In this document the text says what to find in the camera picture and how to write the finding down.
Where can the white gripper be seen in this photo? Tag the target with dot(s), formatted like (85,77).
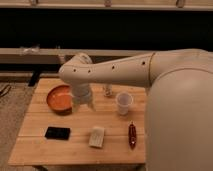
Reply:
(81,94)

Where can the small clear bottle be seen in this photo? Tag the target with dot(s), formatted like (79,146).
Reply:
(107,89)

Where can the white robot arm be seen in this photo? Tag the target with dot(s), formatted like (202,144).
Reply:
(179,109)

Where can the orange ceramic bowl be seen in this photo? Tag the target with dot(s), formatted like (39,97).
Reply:
(59,99)

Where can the white rectangular sponge block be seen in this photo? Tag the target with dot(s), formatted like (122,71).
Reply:
(97,137)

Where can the black rectangular box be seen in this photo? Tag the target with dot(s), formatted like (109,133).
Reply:
(58,133)

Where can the wooden table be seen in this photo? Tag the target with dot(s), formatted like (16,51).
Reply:
(33,148)

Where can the translucent plastic cup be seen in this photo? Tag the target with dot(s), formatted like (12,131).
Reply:
(123,101)

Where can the red chili pepper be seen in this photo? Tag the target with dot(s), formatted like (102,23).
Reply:
(132,135)

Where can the clear plastic bag on ledge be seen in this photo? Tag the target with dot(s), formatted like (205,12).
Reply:
(29,50)

